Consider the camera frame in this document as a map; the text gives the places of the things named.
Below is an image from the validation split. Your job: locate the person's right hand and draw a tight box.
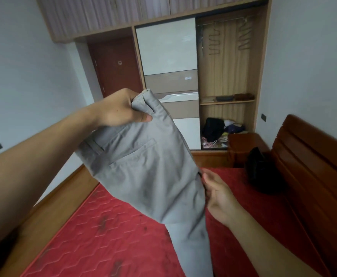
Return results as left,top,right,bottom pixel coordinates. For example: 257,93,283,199
201,168,244,227

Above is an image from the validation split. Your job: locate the reddish brown room door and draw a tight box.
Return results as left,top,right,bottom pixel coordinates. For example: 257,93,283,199
87,36,144,98

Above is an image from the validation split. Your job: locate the wooden wardrobe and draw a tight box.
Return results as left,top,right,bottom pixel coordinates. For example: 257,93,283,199
35,0,273,152

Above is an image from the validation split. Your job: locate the person's left forearm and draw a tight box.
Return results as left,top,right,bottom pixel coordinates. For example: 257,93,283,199
0,108,105,257

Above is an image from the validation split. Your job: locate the wooden headboard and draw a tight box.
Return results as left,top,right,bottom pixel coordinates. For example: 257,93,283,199
271,114,337,277

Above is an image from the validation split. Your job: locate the person's right forearm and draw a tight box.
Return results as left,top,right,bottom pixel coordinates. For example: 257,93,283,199
228,210,323,277

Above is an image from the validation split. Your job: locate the wooden nightstand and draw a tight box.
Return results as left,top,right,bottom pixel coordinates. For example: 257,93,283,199
227,132,270,168

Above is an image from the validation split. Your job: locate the person's left hand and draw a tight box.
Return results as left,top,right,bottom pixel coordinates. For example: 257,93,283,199
95,88,153,128

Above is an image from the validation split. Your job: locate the black bag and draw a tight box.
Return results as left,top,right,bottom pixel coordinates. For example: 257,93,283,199
245,147,286,195

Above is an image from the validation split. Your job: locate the wavy metal trouser hanger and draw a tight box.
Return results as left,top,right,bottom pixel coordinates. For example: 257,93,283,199
237,17,253,51
208,23,221,56

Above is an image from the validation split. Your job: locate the black folded cloth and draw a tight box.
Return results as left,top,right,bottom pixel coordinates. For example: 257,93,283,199
202,117,225,143

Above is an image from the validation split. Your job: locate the red quilted mattress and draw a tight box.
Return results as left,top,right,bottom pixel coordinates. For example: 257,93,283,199
21,167,329,277

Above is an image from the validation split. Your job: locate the white grey sliding wardrobe door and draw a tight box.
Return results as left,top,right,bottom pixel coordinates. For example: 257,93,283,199
135,17,201,150

